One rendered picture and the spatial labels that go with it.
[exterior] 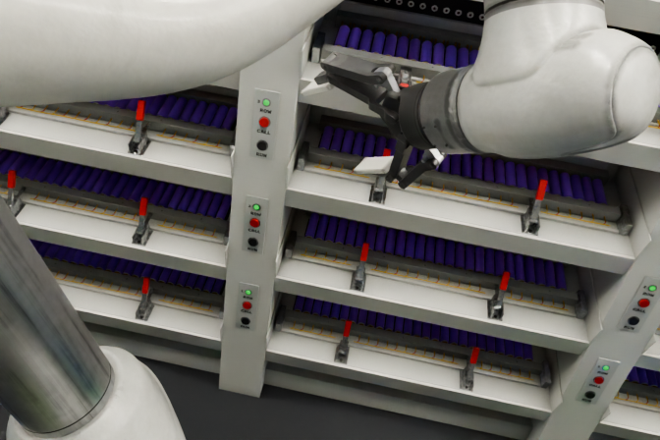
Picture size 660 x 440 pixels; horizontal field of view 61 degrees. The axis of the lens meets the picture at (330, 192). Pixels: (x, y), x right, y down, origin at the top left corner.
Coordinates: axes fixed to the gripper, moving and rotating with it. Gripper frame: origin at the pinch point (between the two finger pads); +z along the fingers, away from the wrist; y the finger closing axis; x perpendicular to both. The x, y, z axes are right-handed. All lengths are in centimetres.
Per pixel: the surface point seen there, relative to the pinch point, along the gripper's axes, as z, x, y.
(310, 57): 14.0, 11.1, -7.1
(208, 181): 30.4, -10.4, 1.0
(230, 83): 19.9, -0.6, -11.1
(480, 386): 15, 3, 69
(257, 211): 26.3, -8.2, 10.1
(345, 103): 8.7, 8.4, 0.9
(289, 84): 12.7, 4.2, -6.4
